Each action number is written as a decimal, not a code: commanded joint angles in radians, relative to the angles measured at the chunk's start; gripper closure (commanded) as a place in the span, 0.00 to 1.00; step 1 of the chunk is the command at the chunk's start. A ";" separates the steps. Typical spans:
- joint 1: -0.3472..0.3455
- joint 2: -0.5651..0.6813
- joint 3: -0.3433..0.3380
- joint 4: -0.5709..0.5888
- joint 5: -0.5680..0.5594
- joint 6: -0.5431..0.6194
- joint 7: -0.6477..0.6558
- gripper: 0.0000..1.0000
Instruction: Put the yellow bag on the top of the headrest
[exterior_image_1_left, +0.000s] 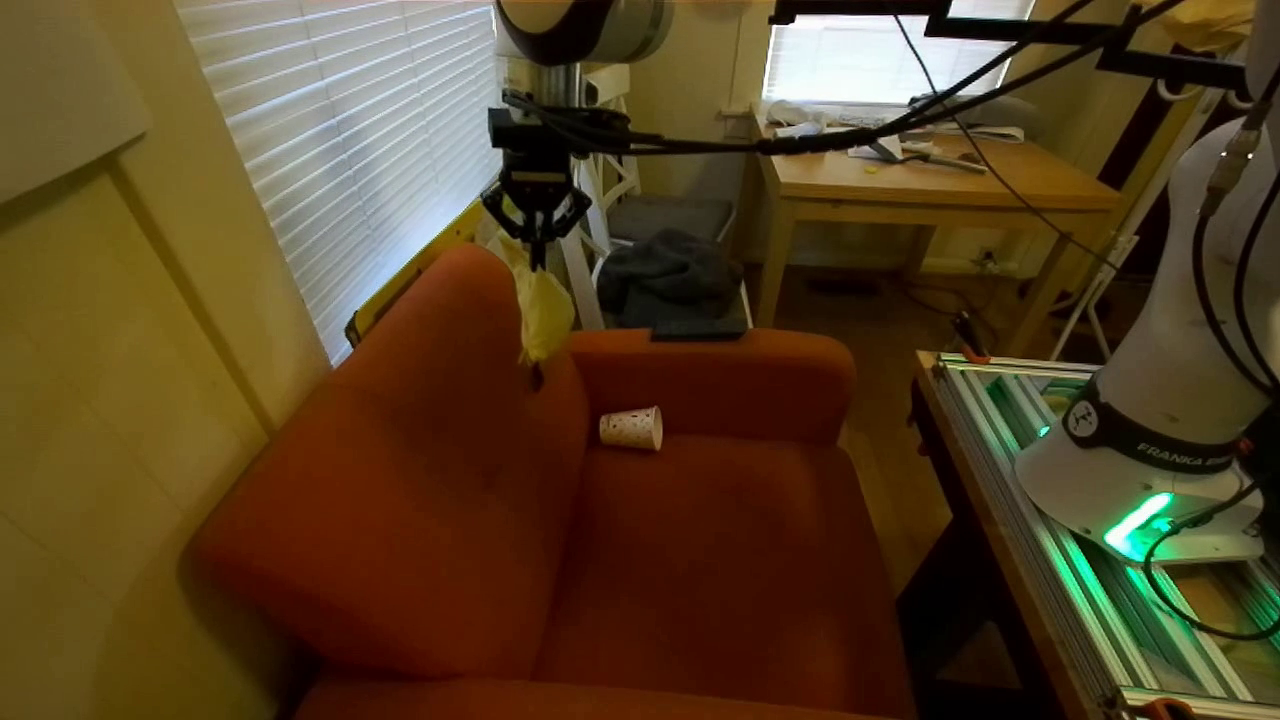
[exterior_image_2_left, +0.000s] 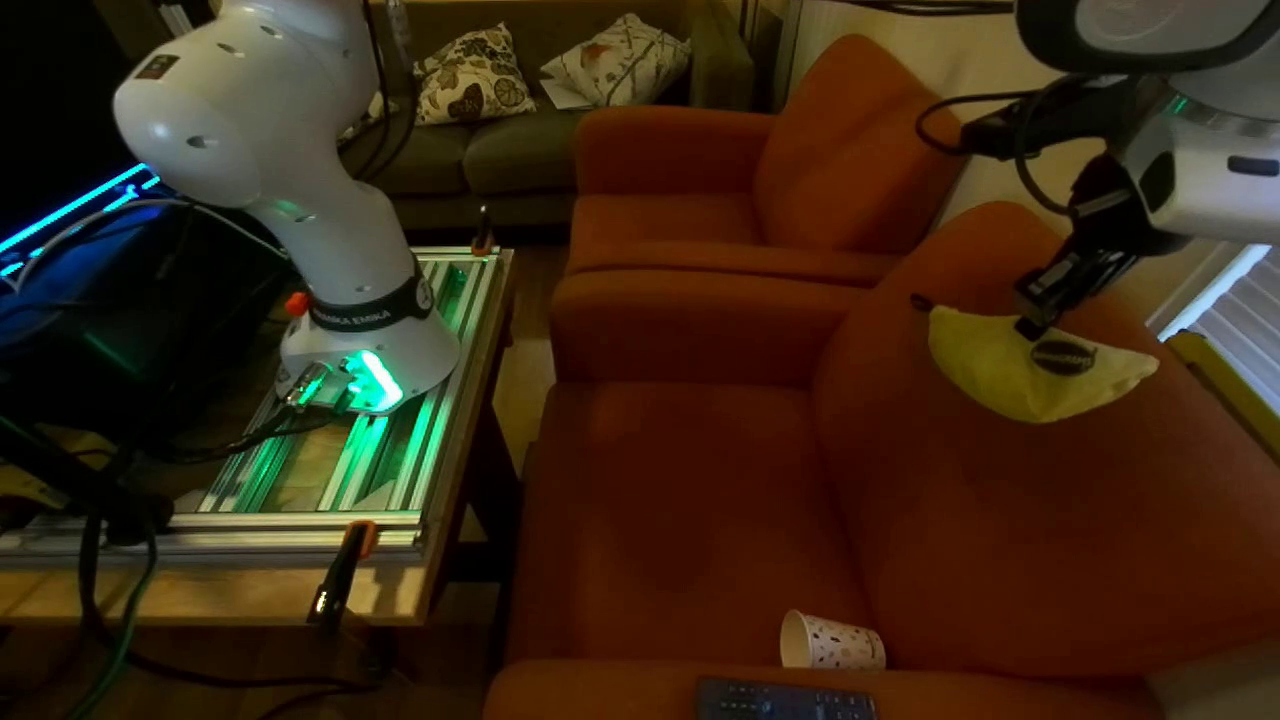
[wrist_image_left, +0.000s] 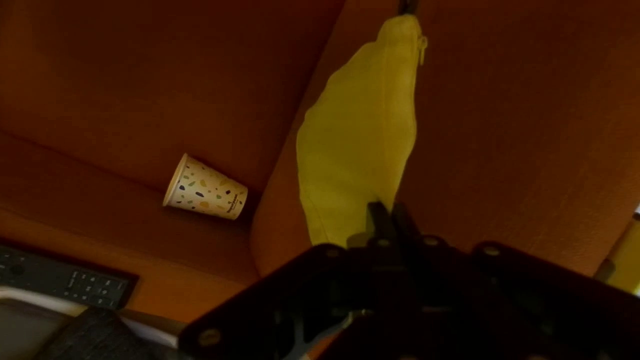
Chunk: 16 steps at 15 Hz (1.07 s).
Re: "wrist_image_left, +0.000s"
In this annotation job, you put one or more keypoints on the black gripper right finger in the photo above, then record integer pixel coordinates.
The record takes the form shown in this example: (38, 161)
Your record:
(405, 227)

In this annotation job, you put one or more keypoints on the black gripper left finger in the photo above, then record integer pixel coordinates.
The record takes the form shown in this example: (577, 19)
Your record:
(378, 224)

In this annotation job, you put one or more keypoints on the yellow cloth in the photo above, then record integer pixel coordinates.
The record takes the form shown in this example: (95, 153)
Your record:
(361, 141)

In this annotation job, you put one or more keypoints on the patterned paper cup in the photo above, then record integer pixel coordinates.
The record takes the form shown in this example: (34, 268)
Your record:
(206, 190)

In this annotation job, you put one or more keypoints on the orange fabric armchair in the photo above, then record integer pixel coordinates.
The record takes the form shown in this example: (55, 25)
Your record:
(166, 80)

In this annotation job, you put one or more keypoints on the black remote control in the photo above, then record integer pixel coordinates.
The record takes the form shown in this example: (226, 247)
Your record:
(61, 281)

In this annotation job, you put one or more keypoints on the white wooden chair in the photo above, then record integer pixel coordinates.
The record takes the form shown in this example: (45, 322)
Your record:
(26, 298)

